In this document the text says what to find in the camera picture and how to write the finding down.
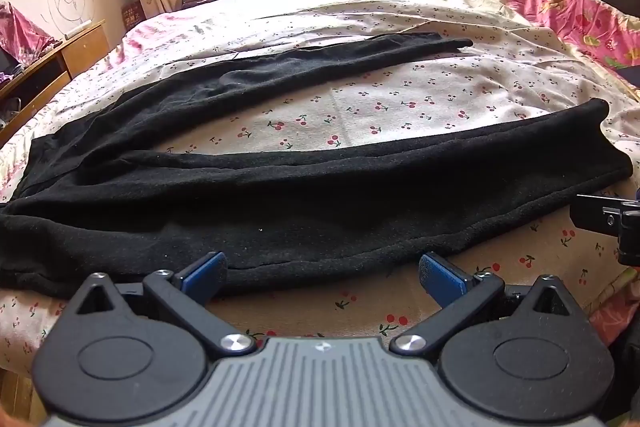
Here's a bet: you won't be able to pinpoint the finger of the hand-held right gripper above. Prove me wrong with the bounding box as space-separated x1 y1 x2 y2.
570 192 640 267

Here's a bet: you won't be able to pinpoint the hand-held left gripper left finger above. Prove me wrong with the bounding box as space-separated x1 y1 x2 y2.
65 251 258 360

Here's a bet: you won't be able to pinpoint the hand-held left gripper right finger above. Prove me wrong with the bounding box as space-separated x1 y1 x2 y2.
389 252 583 360

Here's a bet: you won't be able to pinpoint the black pants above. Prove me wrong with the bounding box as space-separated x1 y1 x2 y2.
0 32 635 300

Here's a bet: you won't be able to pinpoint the cherry print bed sheet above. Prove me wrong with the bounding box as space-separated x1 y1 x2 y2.
0 0 640 358

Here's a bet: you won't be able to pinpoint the pink and yellow floral quilt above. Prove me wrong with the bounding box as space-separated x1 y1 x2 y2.
0 0 640 188

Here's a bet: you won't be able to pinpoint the wooden desk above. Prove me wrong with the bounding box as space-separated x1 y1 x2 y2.
0 19 111 148

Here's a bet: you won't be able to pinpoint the red box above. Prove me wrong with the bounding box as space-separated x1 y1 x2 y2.
121 2 146 30

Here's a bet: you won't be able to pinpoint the pink floral cloth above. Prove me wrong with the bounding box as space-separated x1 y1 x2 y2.
0 1 58 62

